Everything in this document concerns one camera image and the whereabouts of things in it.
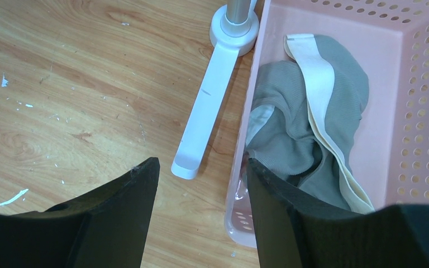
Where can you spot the white metal clothes rack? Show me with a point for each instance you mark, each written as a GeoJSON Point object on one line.
{"type": "Point", "coordinates": [233, 30]}

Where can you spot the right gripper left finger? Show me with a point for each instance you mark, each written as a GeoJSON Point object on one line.
{"type": "Point", "coordinates": [105, 227]}

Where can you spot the pink plastic basket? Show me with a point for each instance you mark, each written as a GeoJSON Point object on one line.
{"type": "Point", "coordinates": [390, 40]}

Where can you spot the grey underwear beige waistband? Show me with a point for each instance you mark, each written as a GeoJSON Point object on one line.
{"type": "Point", "coordinates": [305, 113]}

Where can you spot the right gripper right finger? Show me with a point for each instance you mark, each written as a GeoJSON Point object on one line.
{"type": "Point", "coordinates": [295, 229]}

